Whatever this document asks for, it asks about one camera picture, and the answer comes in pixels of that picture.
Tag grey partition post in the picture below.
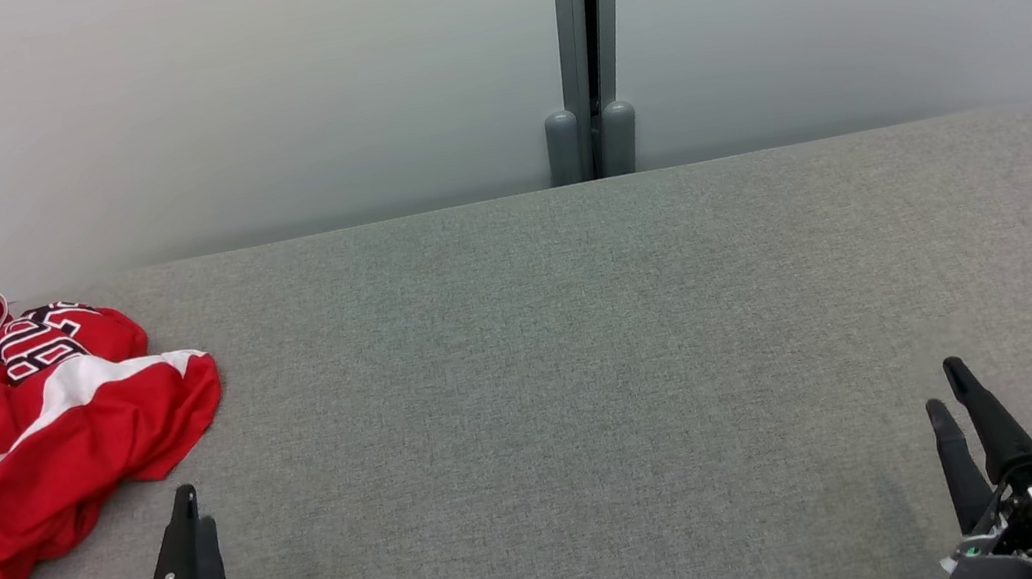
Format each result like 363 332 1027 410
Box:
548 0 653 183

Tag grey fabric upholstered platform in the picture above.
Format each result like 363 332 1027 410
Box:
0 102 1032 579

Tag red shorts with white band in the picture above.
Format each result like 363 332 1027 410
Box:
0 338 249 579

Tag grey cylinder post foot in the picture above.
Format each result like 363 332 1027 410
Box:
542 108 588 188
593 97 645 179

